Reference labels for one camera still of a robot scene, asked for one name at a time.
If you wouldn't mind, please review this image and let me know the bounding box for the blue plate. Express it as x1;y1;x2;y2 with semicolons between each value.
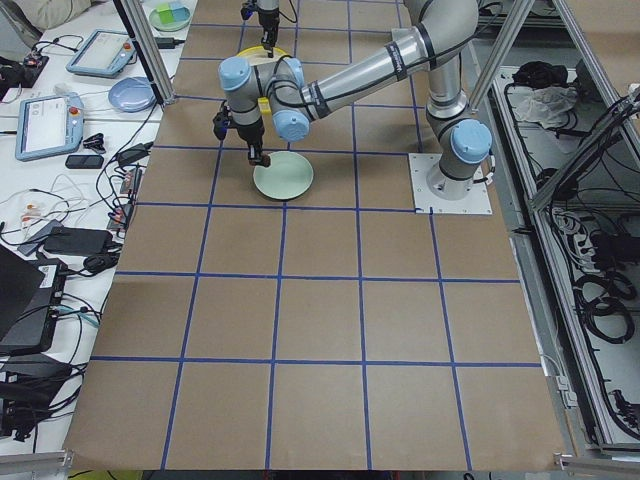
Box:
108;77;156;113

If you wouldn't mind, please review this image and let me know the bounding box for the side yellow bamboo steamer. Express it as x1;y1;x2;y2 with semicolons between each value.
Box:
238;45;287;66

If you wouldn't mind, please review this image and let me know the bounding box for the black laptop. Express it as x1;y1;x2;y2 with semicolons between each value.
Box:
1;247;67;356

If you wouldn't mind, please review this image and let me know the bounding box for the near teach pendant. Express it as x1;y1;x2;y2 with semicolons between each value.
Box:
15;93;84;162

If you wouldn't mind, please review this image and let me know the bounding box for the green plate with blocks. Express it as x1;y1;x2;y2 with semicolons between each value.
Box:
149;1;191;32

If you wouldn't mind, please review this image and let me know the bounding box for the dark red bun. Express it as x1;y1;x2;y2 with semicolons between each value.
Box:
255;155;271;168

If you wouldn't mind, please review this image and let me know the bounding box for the light green plate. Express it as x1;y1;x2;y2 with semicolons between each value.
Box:
253;151;314;201

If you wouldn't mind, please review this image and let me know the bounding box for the aluminium frame post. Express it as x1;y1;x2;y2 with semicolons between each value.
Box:
113;0;176;108

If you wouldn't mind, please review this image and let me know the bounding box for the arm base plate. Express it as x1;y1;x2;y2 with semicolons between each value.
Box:
408;153;493;216

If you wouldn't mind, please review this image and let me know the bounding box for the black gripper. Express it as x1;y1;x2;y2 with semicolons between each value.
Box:
213;101;264;165
258;8;279;58

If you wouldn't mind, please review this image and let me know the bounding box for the far teach pendant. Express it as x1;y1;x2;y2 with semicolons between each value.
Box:
66;30;135;78

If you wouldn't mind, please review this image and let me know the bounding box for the teach pendant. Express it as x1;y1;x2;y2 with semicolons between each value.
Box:
15;93;84;162
66;30;135;78

